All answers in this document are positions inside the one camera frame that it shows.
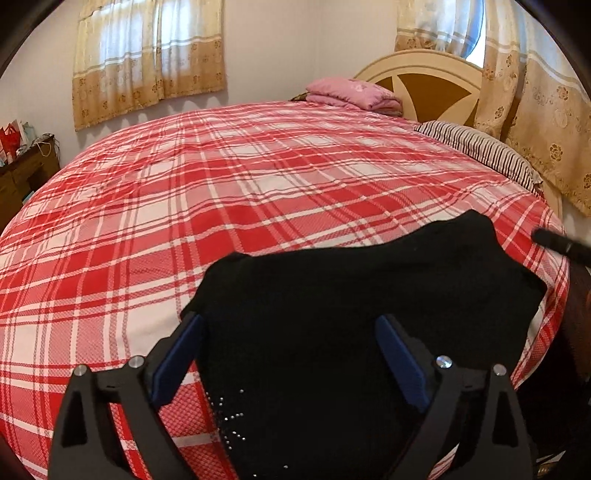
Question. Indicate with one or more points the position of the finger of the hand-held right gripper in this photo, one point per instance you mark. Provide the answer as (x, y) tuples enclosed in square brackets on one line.
[(563, 244)]

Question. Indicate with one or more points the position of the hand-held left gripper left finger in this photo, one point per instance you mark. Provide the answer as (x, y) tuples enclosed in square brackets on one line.
[(178, 364)]

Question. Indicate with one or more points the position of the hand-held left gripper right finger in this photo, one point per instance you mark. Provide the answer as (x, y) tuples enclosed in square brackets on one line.
[(401, 364)]

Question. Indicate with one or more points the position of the black pants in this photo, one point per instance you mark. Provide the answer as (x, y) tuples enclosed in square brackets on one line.
[(323, 323)]

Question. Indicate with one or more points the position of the striped pillow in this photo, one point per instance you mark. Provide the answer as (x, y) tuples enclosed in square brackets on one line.
[(485, 147)]

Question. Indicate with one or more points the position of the long beige floral curtain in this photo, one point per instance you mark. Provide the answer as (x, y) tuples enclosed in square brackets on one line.
[(535, 115)]

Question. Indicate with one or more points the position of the red plaid bedspread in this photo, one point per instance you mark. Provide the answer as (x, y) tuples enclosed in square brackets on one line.
[(184, 207)]

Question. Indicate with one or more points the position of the cream wooden headboard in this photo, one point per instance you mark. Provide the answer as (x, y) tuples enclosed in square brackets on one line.
[(429, 87)]

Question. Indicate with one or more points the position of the dark wooden nightstand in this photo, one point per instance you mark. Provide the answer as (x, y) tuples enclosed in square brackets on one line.
[(27, 180)]

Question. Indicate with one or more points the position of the pink folded quilt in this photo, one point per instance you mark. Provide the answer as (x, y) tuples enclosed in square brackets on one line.
[(353, 94)]

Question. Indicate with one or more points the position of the red paper bag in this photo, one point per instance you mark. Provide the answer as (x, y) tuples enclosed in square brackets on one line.
[(10, 141)]

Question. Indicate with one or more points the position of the short beige floral curtain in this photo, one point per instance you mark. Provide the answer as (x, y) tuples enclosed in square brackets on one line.
[(147, 60)]

